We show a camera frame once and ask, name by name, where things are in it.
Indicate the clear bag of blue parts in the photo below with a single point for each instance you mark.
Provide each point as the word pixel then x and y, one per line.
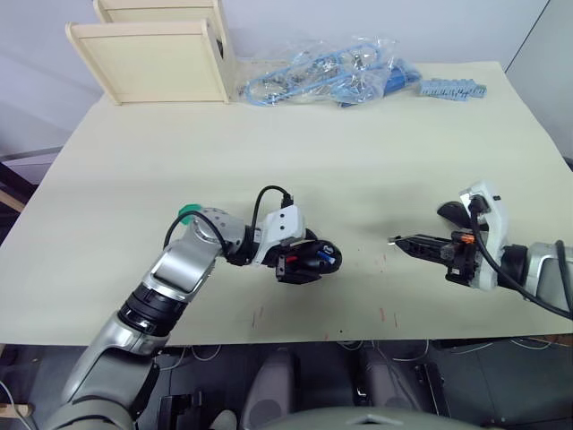
pixel 322 74

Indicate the battery with blue end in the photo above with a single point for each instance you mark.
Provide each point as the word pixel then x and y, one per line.
pixel 322 256

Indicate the blue terminal block strip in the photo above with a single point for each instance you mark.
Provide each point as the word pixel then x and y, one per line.
pixel 452 88

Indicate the large pale wooden rack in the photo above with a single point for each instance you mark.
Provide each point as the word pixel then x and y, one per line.
pixel 152 62

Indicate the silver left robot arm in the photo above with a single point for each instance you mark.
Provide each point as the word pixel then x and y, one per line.
pixel 179 269

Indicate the wooden frame beside table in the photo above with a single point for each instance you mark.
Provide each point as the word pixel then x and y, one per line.
pixel 11 197

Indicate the black bracket under table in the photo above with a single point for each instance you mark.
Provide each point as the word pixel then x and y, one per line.
pixel 432 385

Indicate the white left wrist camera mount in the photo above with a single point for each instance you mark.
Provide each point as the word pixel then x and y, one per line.
pixel 281 228

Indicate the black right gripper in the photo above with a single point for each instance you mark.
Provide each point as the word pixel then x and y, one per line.
pixel 461 262

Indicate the black mouse base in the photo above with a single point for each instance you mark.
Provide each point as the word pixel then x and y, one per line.
pixel 330 262

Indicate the grey rounded robot leg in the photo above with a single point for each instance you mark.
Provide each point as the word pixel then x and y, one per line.
pixel 268 389

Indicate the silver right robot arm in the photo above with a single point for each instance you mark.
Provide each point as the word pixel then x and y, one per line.
pixel 544 269

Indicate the black mouse cover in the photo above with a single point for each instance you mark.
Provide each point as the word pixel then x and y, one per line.
pixel 452 212

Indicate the small pale wooden rack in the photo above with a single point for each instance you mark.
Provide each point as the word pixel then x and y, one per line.
pixel 179 11

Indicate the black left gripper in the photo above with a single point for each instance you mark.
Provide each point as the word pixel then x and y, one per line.
pixel 286 269

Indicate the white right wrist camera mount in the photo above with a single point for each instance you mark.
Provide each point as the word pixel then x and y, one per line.
pixel 490 224

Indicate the black box under table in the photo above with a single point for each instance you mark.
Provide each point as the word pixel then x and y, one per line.
pixel 179 410

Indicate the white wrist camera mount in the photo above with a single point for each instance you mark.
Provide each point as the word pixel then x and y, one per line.
pixel 281 228
pixel 490 224

